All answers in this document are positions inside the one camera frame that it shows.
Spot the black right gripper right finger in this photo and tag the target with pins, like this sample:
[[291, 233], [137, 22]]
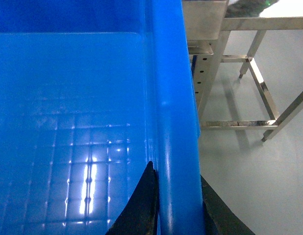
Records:
[[218, 217]]

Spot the blue plastic crate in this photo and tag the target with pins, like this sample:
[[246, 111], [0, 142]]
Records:
[[92, 92]]

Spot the stainless steel table frame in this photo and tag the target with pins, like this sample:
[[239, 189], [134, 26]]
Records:
[[247, 15]]

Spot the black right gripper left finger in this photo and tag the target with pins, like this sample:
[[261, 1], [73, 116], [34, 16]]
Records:
[[140, 215]]

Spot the metal shelf rack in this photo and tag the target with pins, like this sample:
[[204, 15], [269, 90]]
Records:
[[203, 19]]

